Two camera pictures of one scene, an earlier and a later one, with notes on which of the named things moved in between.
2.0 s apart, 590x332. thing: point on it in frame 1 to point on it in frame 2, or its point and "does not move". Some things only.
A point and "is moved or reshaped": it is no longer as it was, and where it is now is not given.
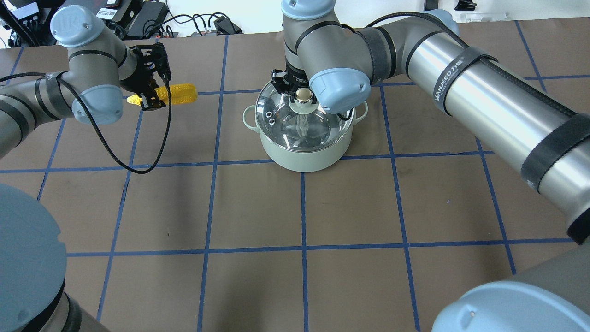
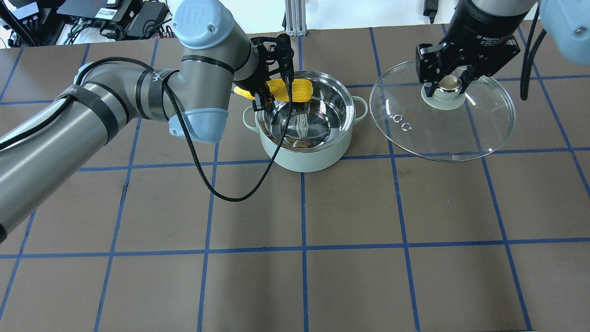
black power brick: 149,19 does not move
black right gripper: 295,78 to 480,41
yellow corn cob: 179,93 is moved or reshaped
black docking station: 28,22 does not move
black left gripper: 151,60 to 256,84
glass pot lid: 301,126 to 447,126
